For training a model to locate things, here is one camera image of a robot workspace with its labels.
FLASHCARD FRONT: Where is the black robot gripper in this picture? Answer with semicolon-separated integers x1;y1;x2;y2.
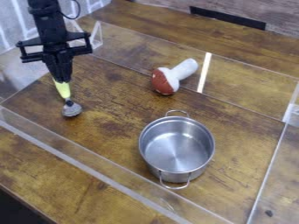
16;16;92;83

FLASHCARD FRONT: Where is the green handled metal spoon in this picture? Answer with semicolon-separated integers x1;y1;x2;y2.
54;81;82;117

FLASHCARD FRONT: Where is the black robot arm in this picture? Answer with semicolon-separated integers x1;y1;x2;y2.
16;0;92;83

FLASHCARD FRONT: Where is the red white toy mushroom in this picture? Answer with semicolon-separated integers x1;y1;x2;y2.
151;59;199;95

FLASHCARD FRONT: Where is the stainless steel pot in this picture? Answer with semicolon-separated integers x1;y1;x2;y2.
138;109;215;190

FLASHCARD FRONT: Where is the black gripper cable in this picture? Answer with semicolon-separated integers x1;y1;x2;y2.
58;0;82;21

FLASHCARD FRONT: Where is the clear acrylic barrier wall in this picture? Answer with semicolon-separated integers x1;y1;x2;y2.
0;17;299;224

